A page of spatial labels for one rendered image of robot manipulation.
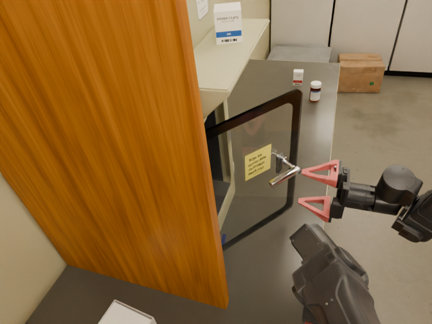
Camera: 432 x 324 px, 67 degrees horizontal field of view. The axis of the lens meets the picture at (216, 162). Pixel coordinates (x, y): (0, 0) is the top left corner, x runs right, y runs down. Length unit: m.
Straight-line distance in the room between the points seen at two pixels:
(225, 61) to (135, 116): 0.20
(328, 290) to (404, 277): 1.77
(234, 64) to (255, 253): 0.57
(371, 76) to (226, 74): 3.05
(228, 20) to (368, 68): 2.93
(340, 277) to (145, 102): 0.33
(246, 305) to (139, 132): 0.55
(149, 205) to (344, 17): 3.28
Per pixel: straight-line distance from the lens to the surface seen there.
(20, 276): 1.03
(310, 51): 3.65
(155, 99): 0.46
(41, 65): 0.55
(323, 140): 1.35
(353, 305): 0.37
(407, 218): 0.75
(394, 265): 2.19
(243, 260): 0.96
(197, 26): 0.68
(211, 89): 0.51
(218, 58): 0.61
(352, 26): 3.74
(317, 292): 0.42
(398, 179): 0.71
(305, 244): 0.54
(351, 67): 3.49
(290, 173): 0.79
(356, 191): 0.76
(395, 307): 2.06
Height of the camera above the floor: 1.75
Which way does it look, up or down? 41 degrees down
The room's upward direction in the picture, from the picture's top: 7 degrees counter-clockwise
